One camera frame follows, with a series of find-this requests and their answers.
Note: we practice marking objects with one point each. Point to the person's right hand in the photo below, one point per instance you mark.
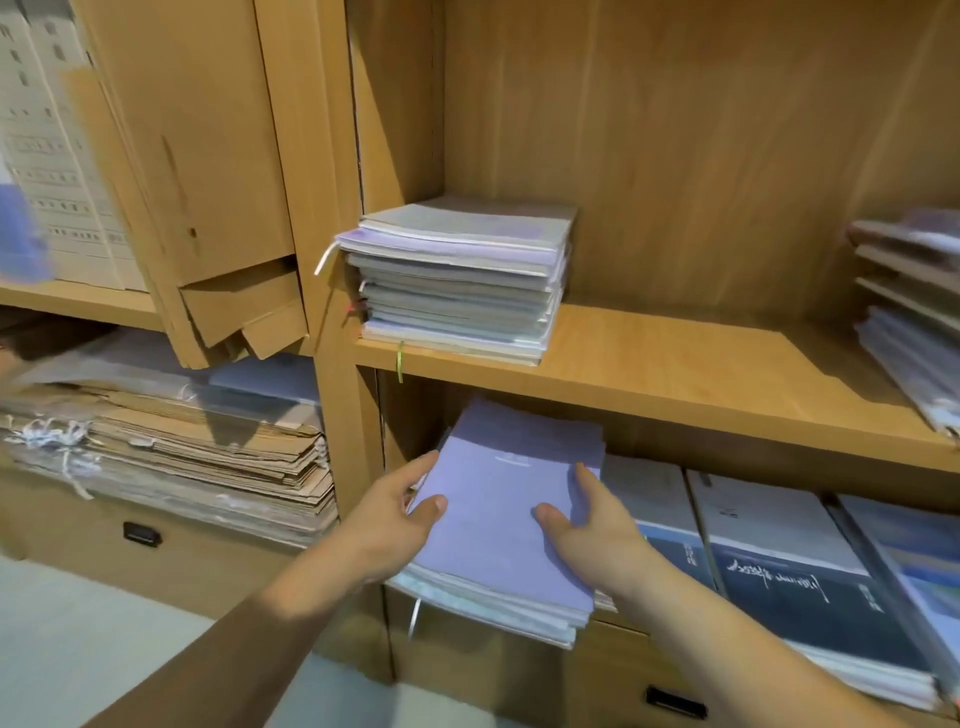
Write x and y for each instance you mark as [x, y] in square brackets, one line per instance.
[600, 548]

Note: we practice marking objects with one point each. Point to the person's left hand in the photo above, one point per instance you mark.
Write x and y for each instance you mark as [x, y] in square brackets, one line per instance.
[387, 525]

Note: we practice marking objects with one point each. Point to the blue band script notebook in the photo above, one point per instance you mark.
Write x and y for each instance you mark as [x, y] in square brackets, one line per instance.
[660, 503]

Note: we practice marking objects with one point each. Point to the large plain lilac notebook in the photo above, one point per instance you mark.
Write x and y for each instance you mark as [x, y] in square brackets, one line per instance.
[503, 503]

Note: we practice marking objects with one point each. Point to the dark blue script notebook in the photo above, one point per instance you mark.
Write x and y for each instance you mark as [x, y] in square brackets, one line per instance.
[795, 578]

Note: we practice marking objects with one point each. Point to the wooden shelf unit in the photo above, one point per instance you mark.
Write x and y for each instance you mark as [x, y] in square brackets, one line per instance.
[705, 368]

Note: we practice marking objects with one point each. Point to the stack of large blue notebooks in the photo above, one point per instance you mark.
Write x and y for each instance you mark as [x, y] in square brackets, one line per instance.
[465, 270]

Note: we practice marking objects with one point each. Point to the green field picture notebook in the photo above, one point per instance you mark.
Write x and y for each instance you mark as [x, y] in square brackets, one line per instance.
[923, 570]

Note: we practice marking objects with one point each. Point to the pile of small notebooks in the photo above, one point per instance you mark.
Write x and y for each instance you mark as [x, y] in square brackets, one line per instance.
[908, 323]

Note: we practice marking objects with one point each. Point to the person's left forearm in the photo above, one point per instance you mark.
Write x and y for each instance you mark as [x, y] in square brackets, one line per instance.
[240, 653]

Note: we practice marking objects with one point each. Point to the person's right forearm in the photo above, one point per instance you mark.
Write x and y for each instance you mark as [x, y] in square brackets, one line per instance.
[750, 660]

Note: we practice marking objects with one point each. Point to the small black shelf clip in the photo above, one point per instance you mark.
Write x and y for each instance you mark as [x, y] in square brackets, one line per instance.
[143, 533]
[675, 702]

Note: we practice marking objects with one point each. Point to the stack of flat wrapped packets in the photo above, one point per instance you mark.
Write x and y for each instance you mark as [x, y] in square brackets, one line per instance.
[180, 435]

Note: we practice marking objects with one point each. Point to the row of blue white binders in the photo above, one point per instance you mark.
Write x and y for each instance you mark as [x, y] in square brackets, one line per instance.
[18, 233]

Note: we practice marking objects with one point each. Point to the white file boxes row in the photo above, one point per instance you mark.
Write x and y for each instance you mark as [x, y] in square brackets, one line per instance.
[60, 165]

